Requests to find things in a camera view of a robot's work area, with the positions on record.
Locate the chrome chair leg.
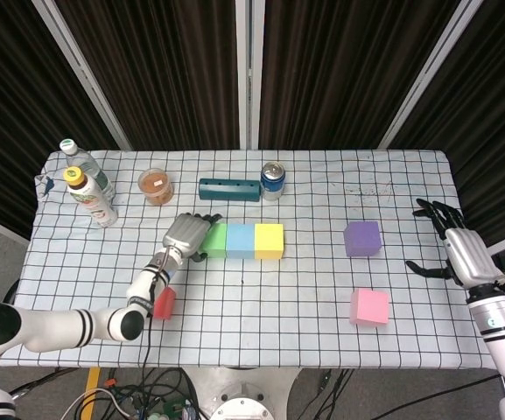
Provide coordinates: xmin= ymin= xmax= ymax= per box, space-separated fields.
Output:
xmin=9 ymin=369 xmax=78 ymax=402

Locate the purple foam cube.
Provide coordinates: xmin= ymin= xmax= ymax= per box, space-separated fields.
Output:
xmin=343 ymin=220 xmax=383 ymax=258

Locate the white floor cable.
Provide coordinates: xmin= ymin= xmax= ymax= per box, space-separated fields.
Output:
xmin=61 ymin=387 xmax=126 ymax=420

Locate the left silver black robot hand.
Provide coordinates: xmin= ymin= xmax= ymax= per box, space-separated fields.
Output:
xmin=162 ymin=212 xmax=225 ymax=263

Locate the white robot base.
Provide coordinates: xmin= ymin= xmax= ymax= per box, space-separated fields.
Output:
xmin=181 ymin=366 xmax=305 ymax=420

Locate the clear water bottle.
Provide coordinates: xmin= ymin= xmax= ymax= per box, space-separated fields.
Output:
xmin=59 ymin=138 xmax=116 ymax=207

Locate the white black grid tablecloth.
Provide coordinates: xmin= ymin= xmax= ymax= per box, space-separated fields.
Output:
xmin=0 ymin=150 xmax=485 ymax=371

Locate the dark brown curtain panel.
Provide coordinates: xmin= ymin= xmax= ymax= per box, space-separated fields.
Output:
xmin=387 ymin=0 xmax=505 ymax=255
xmin=54 ymin=0 xmax=241 ymax=151
xmin=258 ymin=0 xmax=461 ymax=151
xmin=0 ymin=0 xmax=122 ymax=240

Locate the black floor cable tangle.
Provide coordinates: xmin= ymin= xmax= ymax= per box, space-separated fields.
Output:
xmin=102 ymin=367 xmax=203 ymax=420

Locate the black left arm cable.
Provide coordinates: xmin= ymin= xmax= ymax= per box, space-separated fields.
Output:
xmin=140 ymin=257 xmax=170 ymax=377

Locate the clear jar of rubber bands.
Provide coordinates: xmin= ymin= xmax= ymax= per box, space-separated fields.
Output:
xmin=137 ymin=167 xmax=175 ymax=207

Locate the teal oblong plastic case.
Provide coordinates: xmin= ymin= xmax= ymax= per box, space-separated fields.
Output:
xmin=198 ymin=177 xmax=263 ymax=205

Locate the light blue foam cube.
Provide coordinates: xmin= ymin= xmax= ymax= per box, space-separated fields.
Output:
xmin=225 ymin=223 xmax=257 ymax=260

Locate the yellow-capped drink bottle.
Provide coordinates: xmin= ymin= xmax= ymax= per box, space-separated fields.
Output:
xmin=62 ymin=166 xmax=119 ymax=230

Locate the pink foam cube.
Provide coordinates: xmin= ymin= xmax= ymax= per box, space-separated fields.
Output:
xmin=349 ymin=287 xmax=391 ymax=326

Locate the black round stool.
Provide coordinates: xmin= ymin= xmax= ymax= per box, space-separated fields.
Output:
xmin=1 ymin=279 xmax=19 ymax=307

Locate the red foam cube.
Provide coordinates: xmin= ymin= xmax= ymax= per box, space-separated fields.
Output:
xmin=153 ymin=286 xmax=178 ymax=320

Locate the green foam cube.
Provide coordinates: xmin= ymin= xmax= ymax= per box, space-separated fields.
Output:
xmin=200 ymin=222 xmax=229 ymax=259

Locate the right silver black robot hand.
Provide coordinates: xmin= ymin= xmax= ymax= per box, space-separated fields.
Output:
xmin=404 ymin=199 xmax=505 ymax=291

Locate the white partition frame post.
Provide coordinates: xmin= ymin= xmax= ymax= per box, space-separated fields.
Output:
xmin=376 ymin=0 xmax=485 ymax=150
xmin=31 ymin=0 xmax=133 ymax=151
xmin=234 ymin=0 xmax=266 ymax=150

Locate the blue soda can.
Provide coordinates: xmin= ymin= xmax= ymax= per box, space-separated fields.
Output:
xmin=259 ymin=161 xmax=287 ymax=202

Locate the yellow foam cube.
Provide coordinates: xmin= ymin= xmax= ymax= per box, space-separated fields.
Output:
xmin=254 ymin=223 xmax=285 ymax=261

